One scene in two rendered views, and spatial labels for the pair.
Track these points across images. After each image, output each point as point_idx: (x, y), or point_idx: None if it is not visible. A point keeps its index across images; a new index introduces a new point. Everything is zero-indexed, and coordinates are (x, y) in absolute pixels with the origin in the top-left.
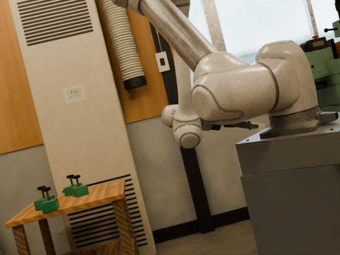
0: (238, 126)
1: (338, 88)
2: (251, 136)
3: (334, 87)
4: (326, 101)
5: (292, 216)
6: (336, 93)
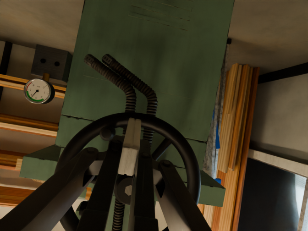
0: (91, 193)
1: (92, 145)
2: None
3: (104, 150)
4: (142, 137)
5: None
6: (104, 140)
